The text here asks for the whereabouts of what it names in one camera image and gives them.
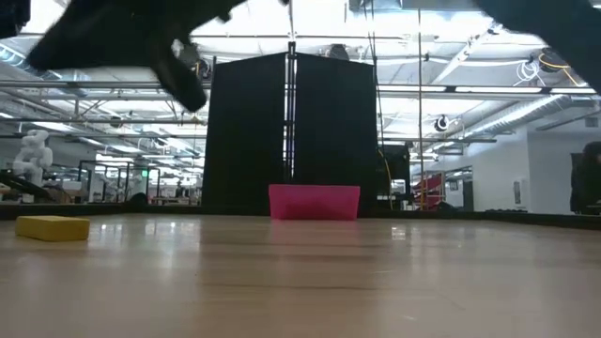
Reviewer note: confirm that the white humanoid robot figure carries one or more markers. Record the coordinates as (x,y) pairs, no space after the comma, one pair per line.
(33,155)

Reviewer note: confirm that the yellow wooden block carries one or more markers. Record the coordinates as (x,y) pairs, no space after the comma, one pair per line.
(51,228)

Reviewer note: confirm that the red plastic bin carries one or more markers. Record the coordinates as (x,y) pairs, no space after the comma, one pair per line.
(314,202)

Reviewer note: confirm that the black workstation frame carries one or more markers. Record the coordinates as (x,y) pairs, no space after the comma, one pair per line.
(103,162)

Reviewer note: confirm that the thin metal pole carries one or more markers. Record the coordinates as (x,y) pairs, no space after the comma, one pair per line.
(420,117)

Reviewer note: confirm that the black equipment cabinet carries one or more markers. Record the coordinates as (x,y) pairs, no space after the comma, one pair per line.
(399,162)

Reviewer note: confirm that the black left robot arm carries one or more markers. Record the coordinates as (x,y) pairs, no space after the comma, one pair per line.
(11,14)

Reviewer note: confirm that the red metal structure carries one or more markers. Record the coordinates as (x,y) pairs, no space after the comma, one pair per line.
(432,185)

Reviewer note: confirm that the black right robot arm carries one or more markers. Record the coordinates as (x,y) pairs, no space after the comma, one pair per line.
(563,28)

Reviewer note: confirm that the black folding partition screen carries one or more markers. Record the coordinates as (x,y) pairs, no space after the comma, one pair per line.
(244,131)

